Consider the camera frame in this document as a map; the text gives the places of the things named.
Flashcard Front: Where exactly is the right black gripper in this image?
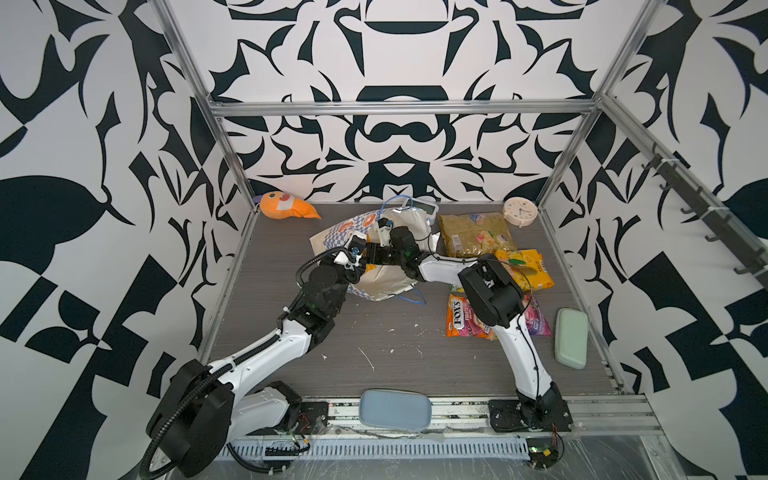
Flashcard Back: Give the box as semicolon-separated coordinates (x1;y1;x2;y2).
359;243;407;269

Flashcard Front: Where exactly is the blue checkered paper bag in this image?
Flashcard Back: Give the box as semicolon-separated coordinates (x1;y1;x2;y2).
309;194;442;305

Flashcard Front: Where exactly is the gold snack bag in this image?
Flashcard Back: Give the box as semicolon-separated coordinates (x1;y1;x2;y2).
438;212;518;258

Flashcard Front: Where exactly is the orange Fox's fruits candy bag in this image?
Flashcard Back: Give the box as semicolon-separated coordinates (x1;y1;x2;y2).
445;294;496;341

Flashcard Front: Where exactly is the yellow orange candy bag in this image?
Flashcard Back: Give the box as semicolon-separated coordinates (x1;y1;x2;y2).
495;249;555;292

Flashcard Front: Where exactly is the purple black cherry candy bag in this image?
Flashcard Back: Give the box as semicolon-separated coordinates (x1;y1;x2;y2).
523;294;552;337

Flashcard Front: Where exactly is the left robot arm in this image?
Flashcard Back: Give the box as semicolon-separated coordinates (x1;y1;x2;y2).
139;247;365;479

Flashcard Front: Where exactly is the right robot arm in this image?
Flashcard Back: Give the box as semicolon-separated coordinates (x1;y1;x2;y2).
364;227;561;425

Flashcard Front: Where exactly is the white digital clock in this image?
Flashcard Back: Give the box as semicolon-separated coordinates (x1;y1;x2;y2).
403;198;439;218

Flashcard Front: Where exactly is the orange plush toy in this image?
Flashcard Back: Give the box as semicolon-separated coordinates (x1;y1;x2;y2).
255;191;321;220

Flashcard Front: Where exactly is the beige alarm clock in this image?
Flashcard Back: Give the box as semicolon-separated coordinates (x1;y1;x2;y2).
502;197;539;228

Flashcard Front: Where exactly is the light green container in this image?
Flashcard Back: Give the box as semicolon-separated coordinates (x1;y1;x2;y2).
554;308;589;370

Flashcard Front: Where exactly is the small circuit board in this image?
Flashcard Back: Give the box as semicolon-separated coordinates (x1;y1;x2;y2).
526;435;565;471

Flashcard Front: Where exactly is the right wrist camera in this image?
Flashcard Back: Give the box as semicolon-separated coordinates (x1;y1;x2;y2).
376;217;394;247

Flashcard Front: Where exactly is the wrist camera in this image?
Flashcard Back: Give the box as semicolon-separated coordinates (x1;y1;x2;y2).
376;217;394;247
333;232;367;268

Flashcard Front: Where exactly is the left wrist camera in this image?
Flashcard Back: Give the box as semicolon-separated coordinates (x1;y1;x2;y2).
333;232;367;268

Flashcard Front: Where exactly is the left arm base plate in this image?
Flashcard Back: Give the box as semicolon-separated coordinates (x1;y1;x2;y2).
291;401;330;436

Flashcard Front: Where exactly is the white cable duct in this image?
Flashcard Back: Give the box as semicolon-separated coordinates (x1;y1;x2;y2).
233;438;530;461

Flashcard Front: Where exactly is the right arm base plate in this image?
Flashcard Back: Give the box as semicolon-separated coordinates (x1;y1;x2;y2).
488;399;573;433

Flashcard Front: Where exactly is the black hook rail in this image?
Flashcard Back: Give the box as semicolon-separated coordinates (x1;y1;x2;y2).
643;143;767;290

